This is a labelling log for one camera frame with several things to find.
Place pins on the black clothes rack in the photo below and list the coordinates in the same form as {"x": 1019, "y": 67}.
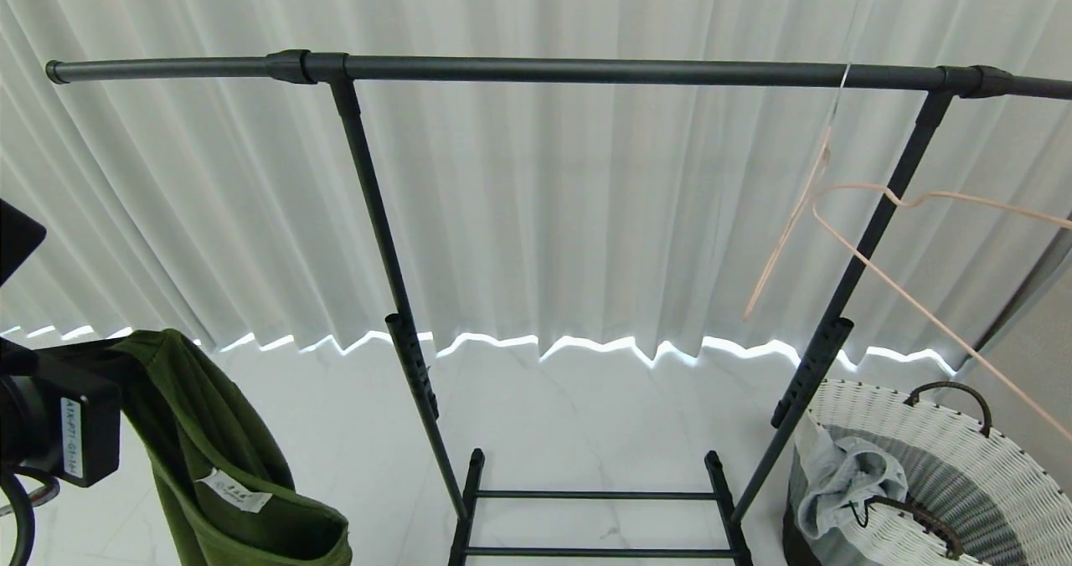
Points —
{"x": 586, "y": 70}

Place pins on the pale grey shorts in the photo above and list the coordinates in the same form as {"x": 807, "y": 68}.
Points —
{"x": 854, "y": 474}

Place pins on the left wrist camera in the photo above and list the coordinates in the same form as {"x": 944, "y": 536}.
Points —
{"x": 17, "y": 235}

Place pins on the green shirt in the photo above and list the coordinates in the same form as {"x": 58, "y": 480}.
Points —
{"x": 201, "y": 432}

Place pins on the white laundry basket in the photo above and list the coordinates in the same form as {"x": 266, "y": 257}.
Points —
{"x": 988, "y": 482}

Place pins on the pink clothes hanger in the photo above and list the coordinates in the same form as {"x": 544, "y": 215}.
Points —
{"x": 921, "y": 306}
{"x": 787, "y": 229}

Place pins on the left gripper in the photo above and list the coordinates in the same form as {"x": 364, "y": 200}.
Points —
{"x": 96, "y": 424}

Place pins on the white curtain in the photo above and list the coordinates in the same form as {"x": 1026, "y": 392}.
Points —
{"x": 544, "y": 214}

